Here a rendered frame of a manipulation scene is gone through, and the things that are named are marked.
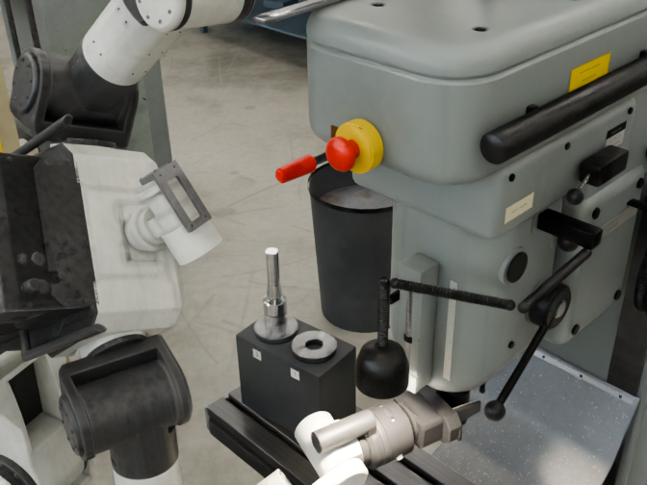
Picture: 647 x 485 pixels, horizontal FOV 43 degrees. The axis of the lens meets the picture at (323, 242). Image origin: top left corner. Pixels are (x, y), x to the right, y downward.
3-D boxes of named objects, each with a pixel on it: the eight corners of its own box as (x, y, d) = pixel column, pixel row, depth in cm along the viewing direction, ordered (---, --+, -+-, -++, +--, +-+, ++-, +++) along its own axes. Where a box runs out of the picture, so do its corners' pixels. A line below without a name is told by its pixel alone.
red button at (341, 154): (347, 179, 89) (347, 145, 87) (321, 167, 92) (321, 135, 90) (367, 169, 91) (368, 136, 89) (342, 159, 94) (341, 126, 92)
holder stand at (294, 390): (321, 449, 164) (318, 372, 154) (241, 403, 176) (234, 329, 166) (356, 416, 172) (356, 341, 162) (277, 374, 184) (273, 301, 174)
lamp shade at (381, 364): (347, 392, 107) (347, 355, 104) (364, 359, 113) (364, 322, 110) (400, 404, 105) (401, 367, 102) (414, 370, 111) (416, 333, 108)
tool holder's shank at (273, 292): (285, 295, 164) (282, 247, 158) (279, 304, 161) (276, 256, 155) (270, 293, 165) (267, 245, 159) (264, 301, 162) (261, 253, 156)
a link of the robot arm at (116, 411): (104, 497, 104) (88, 411, 98) (84, 457, 111) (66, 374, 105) (189, 463, 110) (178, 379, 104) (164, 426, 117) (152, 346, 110)
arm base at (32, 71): (1, 143, 115) (34, 140, 106) (5, 51, 114) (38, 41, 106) (101, 153, 125) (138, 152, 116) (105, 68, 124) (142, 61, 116)
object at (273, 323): (291, 321, 168) (290, 298, 165) (282, 335, 164) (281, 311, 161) (270, 317, 169) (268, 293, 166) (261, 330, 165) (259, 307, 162)
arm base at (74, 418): (78, 477, 106) (81, 447, 97) (47, 391, 111) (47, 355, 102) (186, 436, 113) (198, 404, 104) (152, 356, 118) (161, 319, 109)
